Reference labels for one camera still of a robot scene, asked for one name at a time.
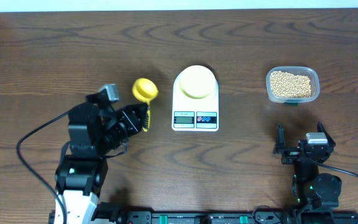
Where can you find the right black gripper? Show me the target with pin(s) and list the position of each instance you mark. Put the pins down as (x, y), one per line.
(291, 154)

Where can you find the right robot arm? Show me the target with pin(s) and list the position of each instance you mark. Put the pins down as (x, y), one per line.
(314, 190)

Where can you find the green tape strip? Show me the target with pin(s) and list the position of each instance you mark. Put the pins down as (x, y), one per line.
(291, 103)

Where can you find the pale yellow bowl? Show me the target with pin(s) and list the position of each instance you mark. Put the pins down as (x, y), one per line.
(197, 82)

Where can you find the yellow plastic measuring scoop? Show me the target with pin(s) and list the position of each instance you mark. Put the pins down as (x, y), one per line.
(145, 91)

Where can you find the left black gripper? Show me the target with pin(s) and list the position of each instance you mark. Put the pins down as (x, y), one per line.
(132, 124)

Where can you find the soybeans in container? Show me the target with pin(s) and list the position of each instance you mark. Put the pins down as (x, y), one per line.
(288, 85)

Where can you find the white digital kitchen scale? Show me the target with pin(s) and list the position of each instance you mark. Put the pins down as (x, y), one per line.
(190, 114)

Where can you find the clear plastic container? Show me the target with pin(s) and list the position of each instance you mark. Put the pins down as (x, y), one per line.
(296, 70)

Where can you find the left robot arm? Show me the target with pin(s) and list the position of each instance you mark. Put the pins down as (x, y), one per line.
(95, 129)

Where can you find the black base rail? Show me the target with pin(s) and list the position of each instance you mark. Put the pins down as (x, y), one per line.
(264, 217)

